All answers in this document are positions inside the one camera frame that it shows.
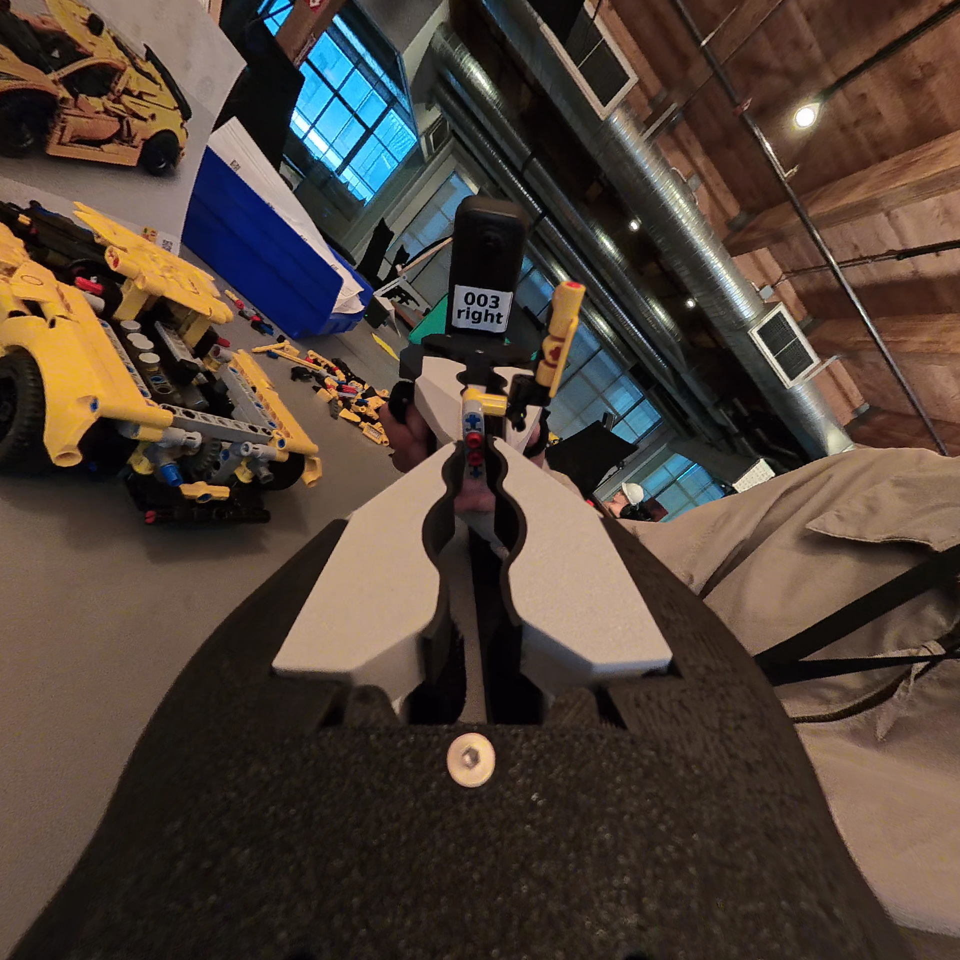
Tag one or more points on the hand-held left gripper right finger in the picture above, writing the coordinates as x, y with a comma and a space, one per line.
585, 592

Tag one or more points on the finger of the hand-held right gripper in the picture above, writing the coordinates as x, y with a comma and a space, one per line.
529, 412
442, 405

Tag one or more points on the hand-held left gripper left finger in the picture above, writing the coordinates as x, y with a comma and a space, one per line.
360, 592

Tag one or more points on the small yellow brick assembly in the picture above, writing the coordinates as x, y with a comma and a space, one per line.
562, 330

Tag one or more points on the person's right forearm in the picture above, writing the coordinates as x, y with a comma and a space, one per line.
750, 510

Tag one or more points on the person's right hand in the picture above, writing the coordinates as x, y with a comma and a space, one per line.
405, 442

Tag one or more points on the green folding board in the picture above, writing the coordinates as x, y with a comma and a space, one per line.
427, 326

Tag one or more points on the pile of yellow black bricks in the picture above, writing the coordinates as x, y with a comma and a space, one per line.
352, 405

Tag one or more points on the white air vent grille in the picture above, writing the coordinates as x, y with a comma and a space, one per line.
600, 60
784, 345

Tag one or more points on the red and black brick pins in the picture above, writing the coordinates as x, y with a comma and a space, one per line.
251, 311

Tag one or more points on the blue storage bin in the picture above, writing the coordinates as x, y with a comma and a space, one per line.
247, 255

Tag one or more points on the white paper sheets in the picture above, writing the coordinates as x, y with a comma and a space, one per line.
255, 172

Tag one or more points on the black display panel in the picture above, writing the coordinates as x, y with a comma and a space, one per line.
262, 82

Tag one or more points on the person's beige jacket torso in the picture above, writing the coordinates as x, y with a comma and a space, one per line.
885, 750

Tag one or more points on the round ceiling lamp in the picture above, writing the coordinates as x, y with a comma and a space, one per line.
804, 116

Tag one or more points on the yellow toy brick car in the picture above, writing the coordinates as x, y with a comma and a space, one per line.
75, 360

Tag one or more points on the car picture poster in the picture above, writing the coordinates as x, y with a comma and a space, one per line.
150, 60

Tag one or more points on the silver ventilation duct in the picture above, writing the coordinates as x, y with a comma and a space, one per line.
675, 225

